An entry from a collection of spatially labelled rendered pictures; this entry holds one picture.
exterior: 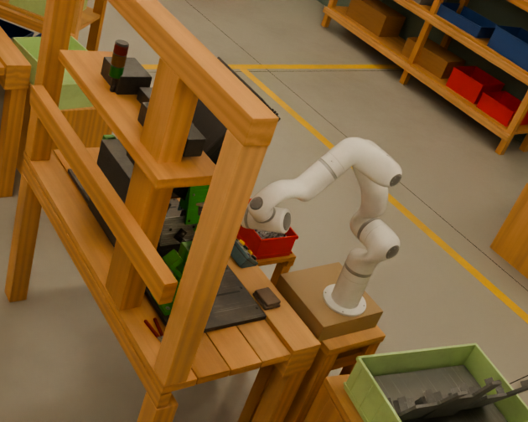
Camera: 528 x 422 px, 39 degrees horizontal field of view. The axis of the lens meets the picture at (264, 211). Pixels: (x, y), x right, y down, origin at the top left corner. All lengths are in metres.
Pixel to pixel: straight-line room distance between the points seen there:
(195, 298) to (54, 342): 1.68
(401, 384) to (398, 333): 1.70
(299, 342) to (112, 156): 1.04
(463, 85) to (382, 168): 5.62
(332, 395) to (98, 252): 1.09
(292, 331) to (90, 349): 1.31
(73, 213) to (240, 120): 1.39
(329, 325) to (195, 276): 0.87
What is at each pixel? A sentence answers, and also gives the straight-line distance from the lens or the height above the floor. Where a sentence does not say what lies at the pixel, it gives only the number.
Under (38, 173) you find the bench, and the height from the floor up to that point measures 0.88.
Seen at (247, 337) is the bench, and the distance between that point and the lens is 2.90.
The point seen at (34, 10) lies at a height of 0.75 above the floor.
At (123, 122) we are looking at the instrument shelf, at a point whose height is 1.54.
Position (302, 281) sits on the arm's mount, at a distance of 3.18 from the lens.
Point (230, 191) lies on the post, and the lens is 2.10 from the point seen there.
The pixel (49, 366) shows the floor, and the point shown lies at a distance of 3.81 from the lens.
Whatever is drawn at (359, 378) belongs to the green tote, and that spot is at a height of 0.90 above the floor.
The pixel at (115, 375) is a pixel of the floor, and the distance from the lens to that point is 3.82.
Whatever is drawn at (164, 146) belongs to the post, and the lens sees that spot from 2.42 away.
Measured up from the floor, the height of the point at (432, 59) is 0.39.
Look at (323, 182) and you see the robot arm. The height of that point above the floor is 1.62.
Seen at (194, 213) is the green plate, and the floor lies 1.12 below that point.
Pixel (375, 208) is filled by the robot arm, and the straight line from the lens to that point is 2.78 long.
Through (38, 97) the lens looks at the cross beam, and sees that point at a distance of 3.28.
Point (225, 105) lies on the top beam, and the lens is 2.09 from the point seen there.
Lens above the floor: 2.78
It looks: 32 degrees down
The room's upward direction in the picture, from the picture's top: 20 degrees clockwise
